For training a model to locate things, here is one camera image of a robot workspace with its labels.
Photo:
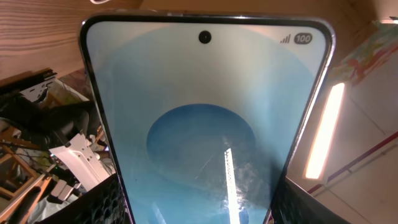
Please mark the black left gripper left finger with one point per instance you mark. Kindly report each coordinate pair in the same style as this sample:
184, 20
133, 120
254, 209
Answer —
104, 204

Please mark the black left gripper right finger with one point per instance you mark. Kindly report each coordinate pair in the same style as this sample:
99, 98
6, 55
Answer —
293, 205

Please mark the blue screen smartphone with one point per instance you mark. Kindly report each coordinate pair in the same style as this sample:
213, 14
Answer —
203, 113

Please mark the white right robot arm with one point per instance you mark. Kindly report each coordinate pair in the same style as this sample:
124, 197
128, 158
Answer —
63, 130

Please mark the ceiling light strip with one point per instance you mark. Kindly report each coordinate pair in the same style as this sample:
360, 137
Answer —
325, 131

